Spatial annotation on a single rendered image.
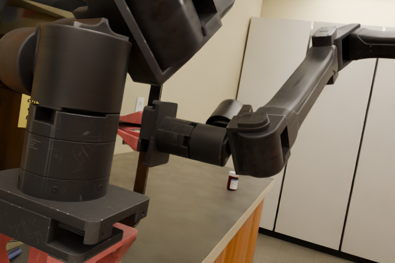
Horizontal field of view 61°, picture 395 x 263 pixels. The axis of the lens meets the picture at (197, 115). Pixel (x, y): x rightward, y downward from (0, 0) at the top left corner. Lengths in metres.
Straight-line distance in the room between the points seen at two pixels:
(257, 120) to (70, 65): 0.29
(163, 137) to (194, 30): 0.27
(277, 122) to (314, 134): 2.97
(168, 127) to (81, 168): 0.30
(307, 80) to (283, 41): 2.93
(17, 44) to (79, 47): 0.07
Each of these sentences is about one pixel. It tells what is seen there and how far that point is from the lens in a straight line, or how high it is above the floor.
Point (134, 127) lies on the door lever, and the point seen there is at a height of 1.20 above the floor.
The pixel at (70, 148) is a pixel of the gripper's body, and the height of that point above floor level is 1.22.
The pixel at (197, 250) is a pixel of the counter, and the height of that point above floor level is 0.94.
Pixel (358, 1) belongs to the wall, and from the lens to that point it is 4.09.
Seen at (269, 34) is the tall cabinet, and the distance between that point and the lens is 3.58.
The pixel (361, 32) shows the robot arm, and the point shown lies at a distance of 0.83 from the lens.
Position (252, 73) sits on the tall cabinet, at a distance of 3.53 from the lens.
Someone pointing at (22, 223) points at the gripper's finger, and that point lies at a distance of 0.23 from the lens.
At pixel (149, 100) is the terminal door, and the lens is 0.65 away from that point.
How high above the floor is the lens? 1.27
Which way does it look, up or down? 3 degrees down
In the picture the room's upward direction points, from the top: 10 degrees clockwise
